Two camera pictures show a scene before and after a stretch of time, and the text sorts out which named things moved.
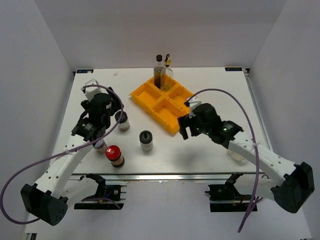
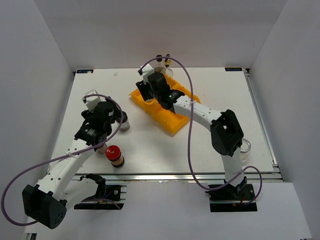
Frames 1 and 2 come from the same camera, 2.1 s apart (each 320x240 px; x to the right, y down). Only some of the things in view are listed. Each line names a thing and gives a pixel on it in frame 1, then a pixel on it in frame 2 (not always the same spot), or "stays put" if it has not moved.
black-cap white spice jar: [146, 140] -> [150, 100]
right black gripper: [184, 122] -> [143, 88]
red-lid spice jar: [113, 153] stays put
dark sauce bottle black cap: [157, 72] stays put
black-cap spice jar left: [123, 124] stays put
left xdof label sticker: [85, 71] stays put
